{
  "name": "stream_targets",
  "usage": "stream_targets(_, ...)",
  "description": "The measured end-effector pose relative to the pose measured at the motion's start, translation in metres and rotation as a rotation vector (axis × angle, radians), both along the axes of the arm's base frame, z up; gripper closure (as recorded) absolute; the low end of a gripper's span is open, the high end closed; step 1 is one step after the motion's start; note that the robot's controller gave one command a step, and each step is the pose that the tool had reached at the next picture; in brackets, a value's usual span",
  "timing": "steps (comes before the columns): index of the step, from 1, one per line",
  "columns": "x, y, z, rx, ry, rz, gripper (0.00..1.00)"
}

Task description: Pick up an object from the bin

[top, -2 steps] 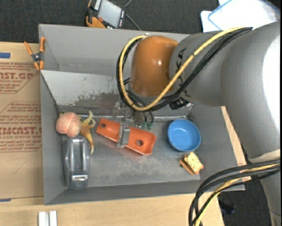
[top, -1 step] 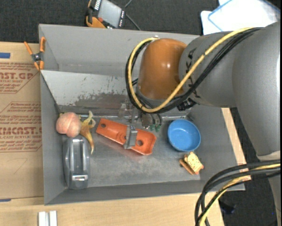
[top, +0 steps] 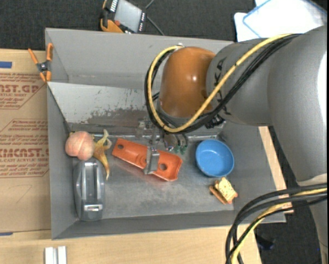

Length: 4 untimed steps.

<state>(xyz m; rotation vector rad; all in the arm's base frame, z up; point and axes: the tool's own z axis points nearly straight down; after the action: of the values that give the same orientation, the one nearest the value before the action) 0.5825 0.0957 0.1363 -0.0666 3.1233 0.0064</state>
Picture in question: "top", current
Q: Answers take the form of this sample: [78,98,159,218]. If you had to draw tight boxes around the grey metal bin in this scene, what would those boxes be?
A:
[45,27,288,240]

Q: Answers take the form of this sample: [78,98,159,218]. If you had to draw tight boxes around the pink toy peach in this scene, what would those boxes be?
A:
[64,130,96,161]

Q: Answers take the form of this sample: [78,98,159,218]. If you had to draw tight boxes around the brown cardboard board red print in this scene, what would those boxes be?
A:
[0,47,52,238]

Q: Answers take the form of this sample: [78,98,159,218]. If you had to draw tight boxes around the toy toast slices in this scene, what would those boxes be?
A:
[209,177,239,205]

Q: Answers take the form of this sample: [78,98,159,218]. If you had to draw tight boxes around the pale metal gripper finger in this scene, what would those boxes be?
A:
[135,119,155,146]
[144,146,161,175]

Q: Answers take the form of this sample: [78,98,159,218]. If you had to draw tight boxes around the grey tape dispenser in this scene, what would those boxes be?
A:
[73,159,106,222]

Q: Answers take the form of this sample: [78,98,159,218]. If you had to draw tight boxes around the orange flat block with holes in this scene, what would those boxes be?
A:
[111,137,183,182]

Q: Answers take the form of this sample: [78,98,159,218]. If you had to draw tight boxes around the yellow toy banana peel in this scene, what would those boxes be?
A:
[92,129,113,181]

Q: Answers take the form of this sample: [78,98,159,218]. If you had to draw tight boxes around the black cylinder on white bracket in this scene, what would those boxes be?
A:
[205,116,225,129]

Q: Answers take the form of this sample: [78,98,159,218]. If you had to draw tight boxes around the blue bowl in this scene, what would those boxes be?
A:
[195,139,235,178]

